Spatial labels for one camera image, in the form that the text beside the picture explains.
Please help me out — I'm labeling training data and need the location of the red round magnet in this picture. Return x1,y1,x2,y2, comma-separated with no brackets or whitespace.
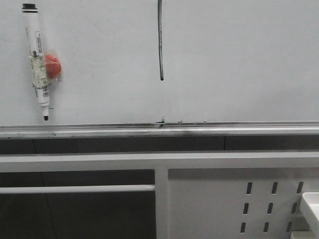
45,55,62,79

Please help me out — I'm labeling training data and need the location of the white marker pen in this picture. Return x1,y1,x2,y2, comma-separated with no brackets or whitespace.
21,3,50,121

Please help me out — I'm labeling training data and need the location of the white plastic bin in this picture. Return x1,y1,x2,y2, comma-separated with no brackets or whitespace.
290,192,319,239

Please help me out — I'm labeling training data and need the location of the white metal pegboard frame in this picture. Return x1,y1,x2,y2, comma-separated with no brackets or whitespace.
0,151,319,239

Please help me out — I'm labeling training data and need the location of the white whiteboard with aluminium frame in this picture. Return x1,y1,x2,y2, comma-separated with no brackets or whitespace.
0,0,319,139

